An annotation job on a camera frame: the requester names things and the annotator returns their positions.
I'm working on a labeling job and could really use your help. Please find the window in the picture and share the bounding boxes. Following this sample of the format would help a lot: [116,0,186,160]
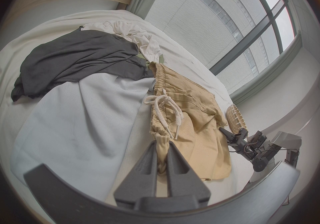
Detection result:
[144,0,298,94]

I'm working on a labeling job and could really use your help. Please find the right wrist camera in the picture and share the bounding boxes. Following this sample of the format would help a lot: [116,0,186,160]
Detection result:
[237,128,250,141]

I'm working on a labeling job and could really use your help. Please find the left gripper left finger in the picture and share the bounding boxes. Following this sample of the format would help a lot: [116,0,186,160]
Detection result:
[114,140,159,205]

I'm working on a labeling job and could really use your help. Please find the bed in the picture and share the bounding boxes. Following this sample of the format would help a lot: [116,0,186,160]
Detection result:
[0,0,254,208]

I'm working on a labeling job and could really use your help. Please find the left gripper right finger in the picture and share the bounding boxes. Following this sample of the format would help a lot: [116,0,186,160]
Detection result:
[166,140,210,203]

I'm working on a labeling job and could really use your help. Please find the black garment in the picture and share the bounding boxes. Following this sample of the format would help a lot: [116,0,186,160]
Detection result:
[11,29,154,101]

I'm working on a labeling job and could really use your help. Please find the green garment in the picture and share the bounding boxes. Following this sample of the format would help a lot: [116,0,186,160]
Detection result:
[136,53,165,69]

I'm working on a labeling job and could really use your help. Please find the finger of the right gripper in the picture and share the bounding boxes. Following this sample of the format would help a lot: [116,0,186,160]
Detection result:
[218,128,235,143]

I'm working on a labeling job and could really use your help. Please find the white garment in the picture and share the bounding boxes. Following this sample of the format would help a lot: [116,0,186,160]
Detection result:
[81,20,162,61]

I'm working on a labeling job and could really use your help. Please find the round woven basket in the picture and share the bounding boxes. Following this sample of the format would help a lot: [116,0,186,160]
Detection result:
[226,104,248,135]

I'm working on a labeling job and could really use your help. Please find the pale blue garment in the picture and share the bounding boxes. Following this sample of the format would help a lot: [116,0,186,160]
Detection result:
[10,77,157,193]

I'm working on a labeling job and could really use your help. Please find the tan shorts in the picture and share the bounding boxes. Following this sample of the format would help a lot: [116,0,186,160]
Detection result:
[144,61,232,181]

